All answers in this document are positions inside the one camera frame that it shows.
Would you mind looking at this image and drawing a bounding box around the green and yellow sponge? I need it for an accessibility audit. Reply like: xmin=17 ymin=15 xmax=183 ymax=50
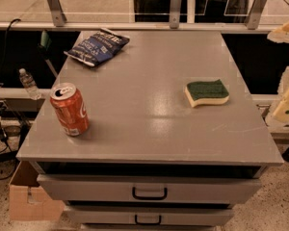
xmin=185 ymin=79 xmax=229 ymax=108

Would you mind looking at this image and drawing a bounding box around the blue chip bag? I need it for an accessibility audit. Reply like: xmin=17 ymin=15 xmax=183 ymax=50
xmin=65 ymin=28 xmax=130 ymax=67

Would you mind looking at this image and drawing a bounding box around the grey drawer cabinet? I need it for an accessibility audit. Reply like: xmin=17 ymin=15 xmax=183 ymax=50
xmin=18 ymin=31 xmax=282 ymax=231

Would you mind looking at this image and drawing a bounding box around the lower grey drawer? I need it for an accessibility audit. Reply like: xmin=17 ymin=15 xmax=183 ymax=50
xmin=65 ymin=206 xmax=233 ymax=226

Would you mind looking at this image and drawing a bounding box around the grey drawer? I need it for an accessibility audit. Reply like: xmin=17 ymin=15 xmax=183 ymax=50
xmin=38 ymin=174 xmax=261 ymax=204
xmin=65 ymin=206 xmax=233 ymax=226

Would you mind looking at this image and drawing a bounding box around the red soda can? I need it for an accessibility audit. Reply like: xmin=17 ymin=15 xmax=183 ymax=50
xmin=50 ymin=83 xmax=89 ymax=137

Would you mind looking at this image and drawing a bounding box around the upper grey drawer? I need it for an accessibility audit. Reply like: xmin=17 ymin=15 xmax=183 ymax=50
xmin=38 ymin=174 xmax=261 ymax=204

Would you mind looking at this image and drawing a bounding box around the clear plastic water bottle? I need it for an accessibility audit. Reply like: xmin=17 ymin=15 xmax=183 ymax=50
xmin=19 ymin=68 xmax=41 ymax=100

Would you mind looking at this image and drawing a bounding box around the brown cardboard box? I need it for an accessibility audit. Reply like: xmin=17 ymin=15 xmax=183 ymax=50
xmin=9 ymin=162 xmax=65 ymax=221

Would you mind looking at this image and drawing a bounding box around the right metal bracket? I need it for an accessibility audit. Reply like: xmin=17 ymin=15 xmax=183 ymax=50
xmin=245 ymin=0 xmax=268 ymax=30

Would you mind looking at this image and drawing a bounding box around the metal bracket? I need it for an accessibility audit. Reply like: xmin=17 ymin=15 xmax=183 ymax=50
xmin=47 ymin=0 xmax=66 ymax=27
xmin=169 ymin=0 xmax=182 ymax=29
xmin=245 ymin=0 xmax=268 ymax=30

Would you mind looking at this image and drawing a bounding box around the middle metal bracket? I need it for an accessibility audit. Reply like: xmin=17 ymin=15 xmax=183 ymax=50
xmin=169 ymin=0 xmax=182 ymax=29

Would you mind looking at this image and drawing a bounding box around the left metal bracket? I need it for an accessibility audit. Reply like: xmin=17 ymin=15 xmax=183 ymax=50
xmin=47 ymin=0 xmax=66 ymax=27

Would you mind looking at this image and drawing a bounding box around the green handled tool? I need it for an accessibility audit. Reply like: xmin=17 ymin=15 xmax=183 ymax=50
xmin=38 ymin=30 xmax=58 ymax=78

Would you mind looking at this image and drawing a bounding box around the black cable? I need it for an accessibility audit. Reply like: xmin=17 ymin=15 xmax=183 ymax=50
xmin=0 ymin=17 xmax=22 ymax=111

